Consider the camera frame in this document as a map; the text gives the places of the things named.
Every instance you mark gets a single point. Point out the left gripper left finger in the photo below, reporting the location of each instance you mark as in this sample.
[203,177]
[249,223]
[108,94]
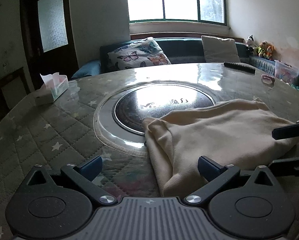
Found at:
[79,178]

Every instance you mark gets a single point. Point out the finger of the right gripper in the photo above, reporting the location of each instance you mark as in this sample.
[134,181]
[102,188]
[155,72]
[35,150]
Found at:
[285,167]
[285,132]

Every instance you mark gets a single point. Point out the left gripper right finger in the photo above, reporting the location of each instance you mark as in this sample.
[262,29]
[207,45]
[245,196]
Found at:
[218,177]

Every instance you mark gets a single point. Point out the cream sweatshirt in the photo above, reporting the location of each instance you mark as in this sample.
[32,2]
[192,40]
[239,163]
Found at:
[234,132]

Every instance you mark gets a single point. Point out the clear plastic storage box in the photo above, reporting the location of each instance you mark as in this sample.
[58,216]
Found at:
[285,72]

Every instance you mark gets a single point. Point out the round black induction cooktop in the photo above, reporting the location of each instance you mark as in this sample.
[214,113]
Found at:
[118,119]

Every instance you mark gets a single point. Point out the black remote control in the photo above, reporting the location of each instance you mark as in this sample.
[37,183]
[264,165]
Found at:
[240,66]

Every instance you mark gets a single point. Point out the orange plush toy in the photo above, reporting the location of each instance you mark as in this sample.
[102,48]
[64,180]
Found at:
[269,52]

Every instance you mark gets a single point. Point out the yellow plush toy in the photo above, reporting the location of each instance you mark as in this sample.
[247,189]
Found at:
[262,49]

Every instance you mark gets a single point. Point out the tissue box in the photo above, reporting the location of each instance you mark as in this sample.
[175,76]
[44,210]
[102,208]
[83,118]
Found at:
[54,85]

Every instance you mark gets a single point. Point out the black white plush toy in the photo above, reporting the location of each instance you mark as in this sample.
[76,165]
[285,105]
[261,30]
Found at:
[250,43]

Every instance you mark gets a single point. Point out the dark wooden cabinet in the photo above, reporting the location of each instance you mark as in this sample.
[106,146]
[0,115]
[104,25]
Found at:
[13,88]

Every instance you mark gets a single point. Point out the plain beige pillow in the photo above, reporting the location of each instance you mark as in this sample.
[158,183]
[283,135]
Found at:
[219,50]

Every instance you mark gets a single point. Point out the teal corner sofa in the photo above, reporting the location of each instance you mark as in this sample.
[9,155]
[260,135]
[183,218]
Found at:
[178,50]

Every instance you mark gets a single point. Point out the butterfly print pillow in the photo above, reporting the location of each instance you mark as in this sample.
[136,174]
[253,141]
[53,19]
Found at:
[143,53]

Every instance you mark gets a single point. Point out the dark wooden door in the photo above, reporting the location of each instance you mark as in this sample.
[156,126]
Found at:
[47,38]

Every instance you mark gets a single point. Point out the green framed window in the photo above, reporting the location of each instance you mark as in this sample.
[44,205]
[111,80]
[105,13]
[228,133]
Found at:
[206,11]

